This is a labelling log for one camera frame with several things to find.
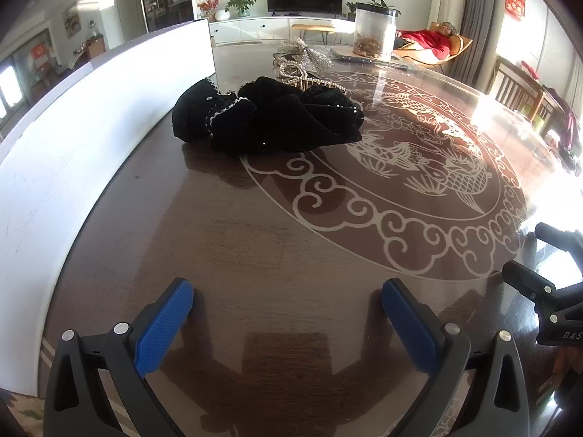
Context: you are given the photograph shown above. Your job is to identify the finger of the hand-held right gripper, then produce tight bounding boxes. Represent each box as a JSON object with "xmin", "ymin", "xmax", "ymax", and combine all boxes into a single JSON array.
[
  {"xmin": 502, "ymin": 260, "xmax": 559, "ymax": 317},
  {"xmin": 535, "ymin": 222, "xmax": 583, "ymax": 260}
]

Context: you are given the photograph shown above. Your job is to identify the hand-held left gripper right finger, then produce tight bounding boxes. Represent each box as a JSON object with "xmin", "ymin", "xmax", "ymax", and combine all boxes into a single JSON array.
[{"xmin": 382, "ymin": 277, "xmax": 531, "ymax": 437}]

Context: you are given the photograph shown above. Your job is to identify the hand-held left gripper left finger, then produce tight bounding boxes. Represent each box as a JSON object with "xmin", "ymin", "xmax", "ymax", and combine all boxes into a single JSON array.
[{"xmin": 43, "ymin": 277, "xmax": 194, "ymax": 437}]

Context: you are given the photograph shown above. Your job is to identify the brown patterned glass desktop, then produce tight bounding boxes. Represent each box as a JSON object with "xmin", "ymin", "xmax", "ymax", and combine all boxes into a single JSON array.
[{"xmin": 39, "ymin": 43, "xmax": 583, "ymax": 437}]

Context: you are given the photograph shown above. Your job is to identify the wooden dining chair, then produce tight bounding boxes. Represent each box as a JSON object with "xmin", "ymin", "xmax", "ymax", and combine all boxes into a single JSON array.
[{"xmin": 494, "ymin": 55, "xmax": 545, "ymax": 114}]

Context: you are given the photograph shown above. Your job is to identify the white partition board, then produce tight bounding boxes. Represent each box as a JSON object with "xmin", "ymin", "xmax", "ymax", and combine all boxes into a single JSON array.
[{"xmin": 0, "ymin": 18, "xmax": 217, "ymax": 397}]

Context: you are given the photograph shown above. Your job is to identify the wooden lounge chair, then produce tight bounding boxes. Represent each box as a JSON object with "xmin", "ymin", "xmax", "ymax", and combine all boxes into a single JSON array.
[{"xmin": 396, "ymin": 34, "xmax": 473, "ymax": 67}]

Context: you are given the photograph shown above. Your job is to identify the black cloth with pearl trim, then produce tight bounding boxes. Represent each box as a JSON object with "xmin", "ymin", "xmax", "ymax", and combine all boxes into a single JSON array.
[{"xmin": 172, "ymin": 78, "xmax": 258, "ymax": 143}]

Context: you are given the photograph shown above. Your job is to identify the black beaded velvet cloth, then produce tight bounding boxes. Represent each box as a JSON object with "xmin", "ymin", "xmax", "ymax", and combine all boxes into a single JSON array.
[{"xmin": 212, "ymin": 76, "xmax": 365, "ymax": 155}]

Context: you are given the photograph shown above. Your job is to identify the grey and white curtain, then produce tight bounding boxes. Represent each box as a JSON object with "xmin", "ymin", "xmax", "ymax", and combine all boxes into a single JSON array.
[{"xmin": 433, "ymin": 0, "xmax": 504, "ymax": 87}]

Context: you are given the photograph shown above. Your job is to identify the crystal hair clip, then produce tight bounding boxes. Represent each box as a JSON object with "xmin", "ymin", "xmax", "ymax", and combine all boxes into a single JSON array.
[{"xmin": 272, "ymin": 55, "xmax": 347, "ymax": 92}]

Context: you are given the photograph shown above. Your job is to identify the clear plastic jar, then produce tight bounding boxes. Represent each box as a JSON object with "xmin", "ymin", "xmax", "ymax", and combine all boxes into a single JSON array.
[{"xmin": 353, "ymin": 2, "xmax": 398, "ymax": 61}]

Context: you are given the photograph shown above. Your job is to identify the flat grey tray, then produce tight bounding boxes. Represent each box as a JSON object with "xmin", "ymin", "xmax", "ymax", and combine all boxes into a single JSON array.
[{"xmin": 330, "ymin": 46, "xmax": 408, "ymax": 71}]

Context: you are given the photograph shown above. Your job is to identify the silver rhinestone bow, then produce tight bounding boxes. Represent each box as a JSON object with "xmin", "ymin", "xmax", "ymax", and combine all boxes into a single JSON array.
[{"xmin": 277, "ymin": 38, "xmax": 333, "ymax": 74}]

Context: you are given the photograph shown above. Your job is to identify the broad-leaf potted plant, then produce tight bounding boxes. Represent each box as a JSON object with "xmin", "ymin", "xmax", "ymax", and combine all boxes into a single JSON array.
[{"xmin": 365, "ymin": 0, "xmax": 402, "ymax": 15}]

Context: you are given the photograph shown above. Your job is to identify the white television cabinet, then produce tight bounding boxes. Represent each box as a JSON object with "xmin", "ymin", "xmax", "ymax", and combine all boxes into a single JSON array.
[{"xmin": 210, "ymin": 15, "xmax": 360, "ymax": 46}]

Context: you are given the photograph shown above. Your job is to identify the red flowers in vase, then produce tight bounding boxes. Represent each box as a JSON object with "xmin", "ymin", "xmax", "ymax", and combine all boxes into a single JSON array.
[{"xmin": 197, "ymin": 0, "xmax": 222, "ymax": 21}]

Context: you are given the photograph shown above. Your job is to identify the leafy green potted plant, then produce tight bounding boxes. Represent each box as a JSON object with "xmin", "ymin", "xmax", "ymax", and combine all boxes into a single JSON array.
[{"xmin": 225, "ymin": 0, "xmax": 259, "ymax": 18}]

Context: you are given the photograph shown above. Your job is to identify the framed wall painting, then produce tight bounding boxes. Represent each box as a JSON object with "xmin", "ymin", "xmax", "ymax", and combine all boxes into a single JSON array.
[{"xmin": 63, "ymin": 2, "xmax": 80, "ymax": 37}]

